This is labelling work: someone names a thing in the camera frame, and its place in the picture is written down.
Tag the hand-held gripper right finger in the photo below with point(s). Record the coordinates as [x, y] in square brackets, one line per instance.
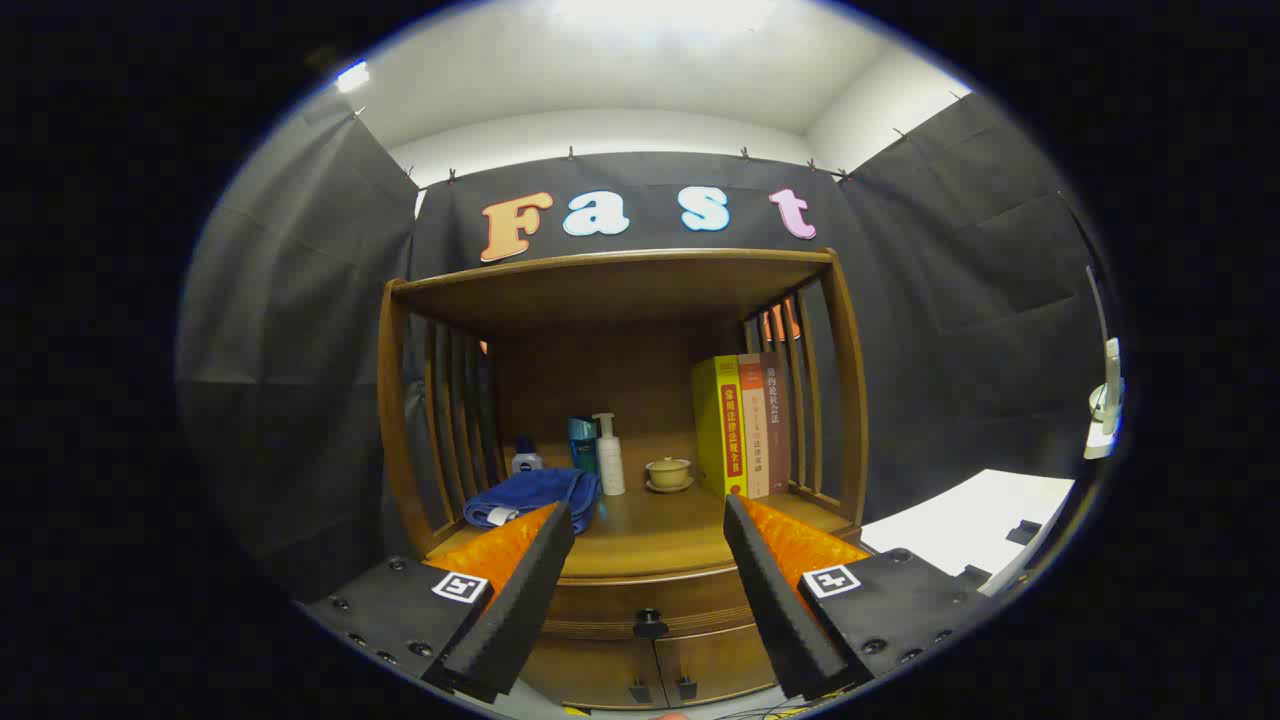
[775, 600]

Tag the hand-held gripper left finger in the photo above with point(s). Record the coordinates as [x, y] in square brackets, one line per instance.
[520, 600]

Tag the wooden drawer with black knob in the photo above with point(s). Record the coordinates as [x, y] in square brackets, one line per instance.
[600, 605]

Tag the wooden cabinet door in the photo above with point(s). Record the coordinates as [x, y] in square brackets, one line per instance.
[720, 660]
[590, 670]

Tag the white drawer cabinet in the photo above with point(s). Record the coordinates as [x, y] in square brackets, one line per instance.
[960, 520]

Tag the wooden cabinet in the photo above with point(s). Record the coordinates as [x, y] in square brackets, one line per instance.
[620, 290]

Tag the blue towel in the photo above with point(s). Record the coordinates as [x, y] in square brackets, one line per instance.
[530, 495]

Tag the small bottle with blue cap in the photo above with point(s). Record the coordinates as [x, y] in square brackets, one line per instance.
[527, 462]

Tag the white pump bottle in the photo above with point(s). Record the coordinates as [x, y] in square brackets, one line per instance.
[611, 465]

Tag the beige lidded ceramic cup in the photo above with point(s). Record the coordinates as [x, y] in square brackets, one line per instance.
[668, 472]

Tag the teal bottle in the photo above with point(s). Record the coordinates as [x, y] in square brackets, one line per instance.
[582, 445]

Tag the cream and orange book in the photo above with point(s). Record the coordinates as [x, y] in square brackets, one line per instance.
[755, 430]

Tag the brown book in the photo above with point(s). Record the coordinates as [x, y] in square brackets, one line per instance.
[777, 420]

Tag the yellow book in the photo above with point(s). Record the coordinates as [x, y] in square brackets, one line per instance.
[712, 430]

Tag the white stand device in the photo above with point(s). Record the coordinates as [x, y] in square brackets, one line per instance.
[1110, 400]

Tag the ceiling light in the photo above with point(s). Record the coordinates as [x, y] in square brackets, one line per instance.
[352, 76]

